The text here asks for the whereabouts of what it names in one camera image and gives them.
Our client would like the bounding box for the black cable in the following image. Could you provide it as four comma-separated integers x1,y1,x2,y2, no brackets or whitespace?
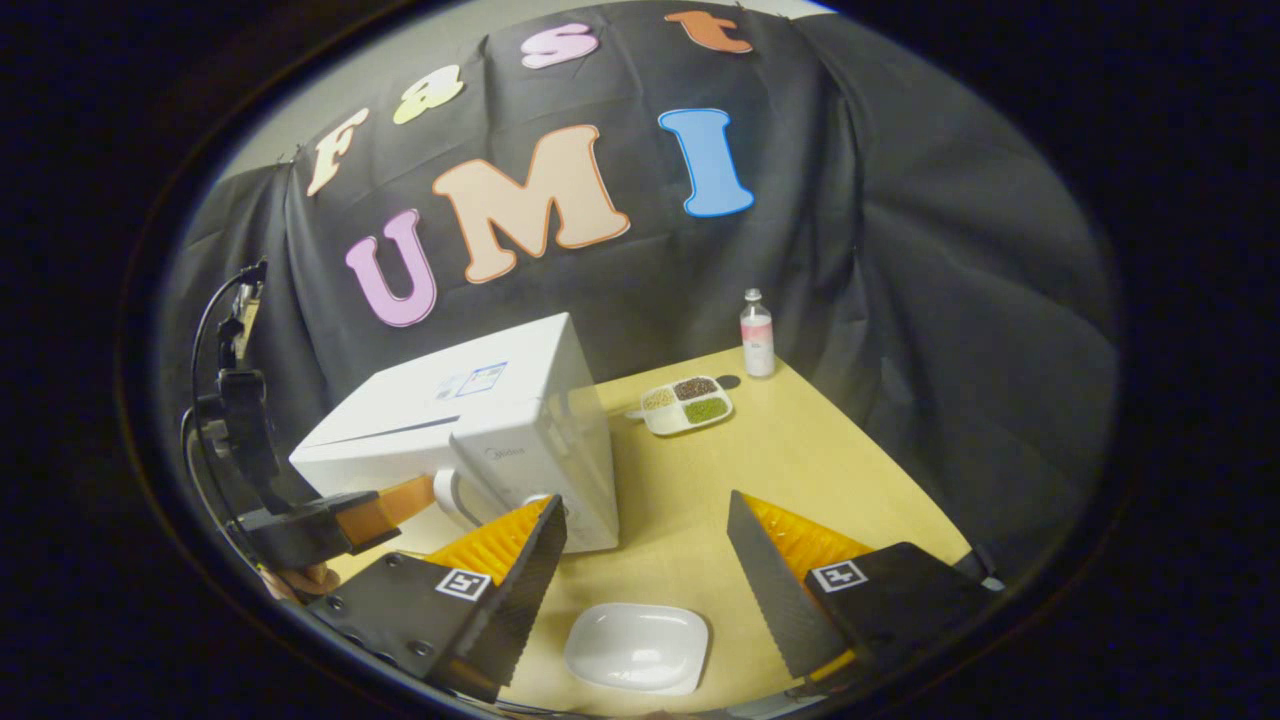
180,262,263,546

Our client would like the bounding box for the white microwave oven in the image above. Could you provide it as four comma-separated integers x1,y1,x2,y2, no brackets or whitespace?
289,312,621,555

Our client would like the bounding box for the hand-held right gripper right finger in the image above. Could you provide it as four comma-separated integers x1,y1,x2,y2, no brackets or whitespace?
726,489,996,698

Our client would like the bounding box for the small pink label bottle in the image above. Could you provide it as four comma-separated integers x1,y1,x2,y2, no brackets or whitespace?
740,288,777,379

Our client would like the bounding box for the black backdrop cloth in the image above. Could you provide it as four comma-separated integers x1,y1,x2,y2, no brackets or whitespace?
155,0,1119,591

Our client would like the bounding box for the white square plate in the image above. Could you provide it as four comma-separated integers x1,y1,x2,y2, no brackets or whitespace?
564,602,711,697

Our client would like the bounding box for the divided tray of grains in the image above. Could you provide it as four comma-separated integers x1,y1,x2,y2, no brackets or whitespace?
626,375,734,437

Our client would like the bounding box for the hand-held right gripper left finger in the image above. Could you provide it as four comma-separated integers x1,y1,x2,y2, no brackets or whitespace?
305,495,569,704

